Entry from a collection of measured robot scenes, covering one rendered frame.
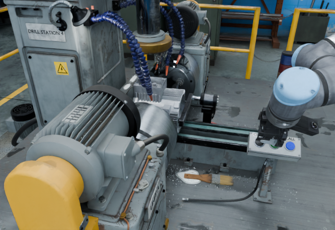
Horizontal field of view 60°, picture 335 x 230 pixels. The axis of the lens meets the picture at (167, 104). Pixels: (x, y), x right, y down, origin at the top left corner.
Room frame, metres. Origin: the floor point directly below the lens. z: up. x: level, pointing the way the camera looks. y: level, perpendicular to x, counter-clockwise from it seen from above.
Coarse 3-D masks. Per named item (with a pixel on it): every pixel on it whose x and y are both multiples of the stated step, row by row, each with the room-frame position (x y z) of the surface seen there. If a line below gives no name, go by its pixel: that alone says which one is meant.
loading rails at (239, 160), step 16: (192, 128) 1.12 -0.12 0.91; (208, 128) 1.11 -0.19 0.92; (224, 128) 1.11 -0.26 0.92; (240, 128) 1.11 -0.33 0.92; (256, 128) 1.10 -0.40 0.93; (176, 144) 1.04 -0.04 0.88; (192, 144) 1.02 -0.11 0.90; (208, 144) 1.01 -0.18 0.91; (224, 144) 0.99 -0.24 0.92; (240, 144) 0.98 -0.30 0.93; (192, 160) 1.01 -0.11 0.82; (208, 160) 1.00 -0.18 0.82; (224, 160) 0.99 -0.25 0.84; (240, 160) 0.97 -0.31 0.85; (256, 160) 0.96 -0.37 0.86
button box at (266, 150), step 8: (248, 136) 0.86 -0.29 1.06; (256, 136) 0.83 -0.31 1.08; (248, 144) 0.81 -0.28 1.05; (264, 144) 0.80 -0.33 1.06; (296, 144) 0.79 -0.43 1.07; (248, 152) 0.80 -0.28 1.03; (256, 152) 0.79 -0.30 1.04; (264, 152) 0.78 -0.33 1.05; (272, 152) 0.78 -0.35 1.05; (280, 152) 0.77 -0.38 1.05; (288, 152) 0.77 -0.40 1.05; (296, 152) 0.77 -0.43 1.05; (288, 160) 0.78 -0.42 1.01; (296, 160) 0.77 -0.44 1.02
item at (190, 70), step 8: (176, 56) 1.39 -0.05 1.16; (184, 56) 1.42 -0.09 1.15; (192, 56) 1.48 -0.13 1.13; (160, 64) 1.35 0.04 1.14; (176, 64) 1.32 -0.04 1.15; (184, 64) 1.33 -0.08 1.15; (192, 64) 1.40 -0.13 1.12; (152, 72) 1.36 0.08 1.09; (160, 72) 1.34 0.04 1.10; (168, 72) 1.33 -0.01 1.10; (176, 72) 1.32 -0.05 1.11; (184, 72) 1.32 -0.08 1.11; (192, 72) 1.33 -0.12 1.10; (168, 80) 1.33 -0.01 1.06; (176, 80) 1.31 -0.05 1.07; (184, 80) 1.31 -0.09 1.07; (192, 80) 1.31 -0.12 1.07; (176, 88) 1.24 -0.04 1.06; (184, 88) 1.31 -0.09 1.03; (192, 88) 1.31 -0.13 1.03
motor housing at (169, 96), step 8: (168, 88) 1.16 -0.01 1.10; (168, 96) 1.08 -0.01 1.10; (176, 96) 1.08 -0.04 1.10; (184, 96) 1.17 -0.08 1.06; (160, 104) 1.07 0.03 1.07; (168, 104) 1.07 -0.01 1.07; (184, 104) 1.18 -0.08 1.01; (176, 112) 1.04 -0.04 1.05; (176, 120) 1.02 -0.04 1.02; (176, 128) 1.02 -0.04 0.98
